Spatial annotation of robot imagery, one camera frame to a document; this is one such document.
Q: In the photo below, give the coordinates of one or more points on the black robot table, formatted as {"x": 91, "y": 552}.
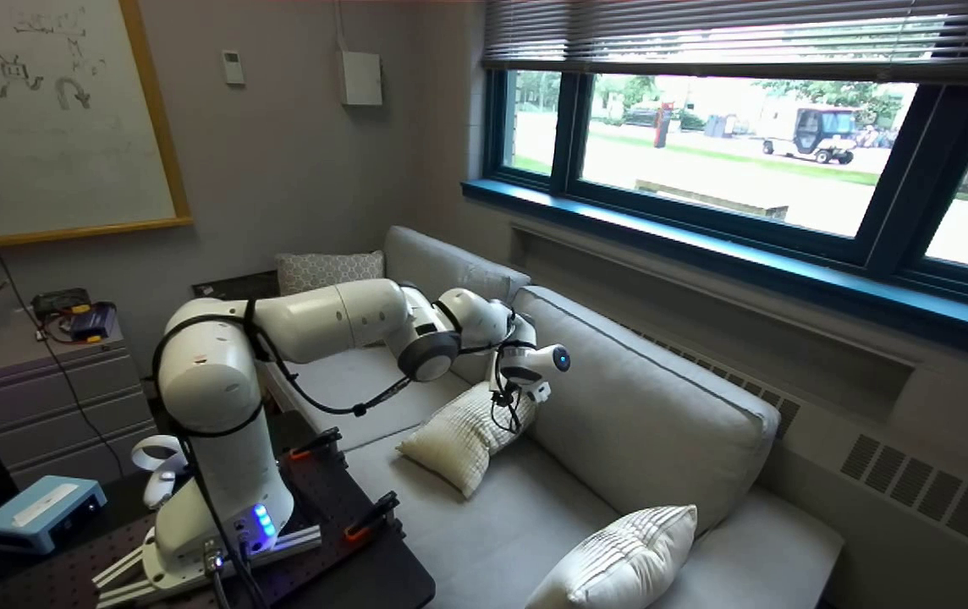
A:
{"x": 369, "y": 577}

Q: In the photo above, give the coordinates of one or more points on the white throw pillow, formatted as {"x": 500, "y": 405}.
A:
{"x": 619, "y": 560}

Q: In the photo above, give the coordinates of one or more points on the grey geometric patterned pillow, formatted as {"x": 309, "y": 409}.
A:
{"x": 327, "y": 273}

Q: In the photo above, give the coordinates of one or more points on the wood framed whiteboard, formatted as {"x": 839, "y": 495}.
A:
{"x": 45, "y": 114}

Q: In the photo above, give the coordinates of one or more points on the white VR controller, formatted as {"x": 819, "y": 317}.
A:
{"x": 158, "y": 487}

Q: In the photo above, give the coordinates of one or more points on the wide blue framed window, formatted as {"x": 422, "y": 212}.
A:
{"x": 732, "y": 145}

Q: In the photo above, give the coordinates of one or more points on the grey wall radiator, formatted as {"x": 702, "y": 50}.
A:
{"x": 935, "y": 495}

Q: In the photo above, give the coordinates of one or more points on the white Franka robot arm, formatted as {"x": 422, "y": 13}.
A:
{"x": 214, "y": 384}

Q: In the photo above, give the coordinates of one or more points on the grey drawer cabinet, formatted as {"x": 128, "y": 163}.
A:
{"x": 45, "y": 392}

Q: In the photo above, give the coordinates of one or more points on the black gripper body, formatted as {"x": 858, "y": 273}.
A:
{"x": 514, "y": 396}

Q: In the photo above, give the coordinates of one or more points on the grey window blind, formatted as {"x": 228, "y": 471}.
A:
{"x": 732, "y": 35}

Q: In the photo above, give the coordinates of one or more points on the orange black table clamp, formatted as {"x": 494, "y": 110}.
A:
{"x": 317, "y": 443}
{"x": 369, "y": 518}

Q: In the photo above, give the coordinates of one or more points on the cream throw pillow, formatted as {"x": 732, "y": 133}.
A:
{"x": 452, "y": 443}

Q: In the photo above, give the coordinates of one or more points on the grey fabric sofa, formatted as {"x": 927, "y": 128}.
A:
{"x": 641, "y": 406}

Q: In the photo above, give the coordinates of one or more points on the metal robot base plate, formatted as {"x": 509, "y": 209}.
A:
{"x": 124, "y": 571}

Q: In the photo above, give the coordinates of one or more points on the orange black electronic device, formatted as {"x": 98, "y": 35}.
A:
{"x": 74, "y": 317}

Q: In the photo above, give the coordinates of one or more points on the white wall thermostat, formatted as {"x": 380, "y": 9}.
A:
{"x": 236, "y": 68}

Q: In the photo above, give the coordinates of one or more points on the light blue box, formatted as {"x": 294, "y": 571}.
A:
{"x": 39, "y": 511}

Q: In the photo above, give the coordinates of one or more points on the white wall box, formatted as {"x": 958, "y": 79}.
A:
{"x": 363, "y": 77}

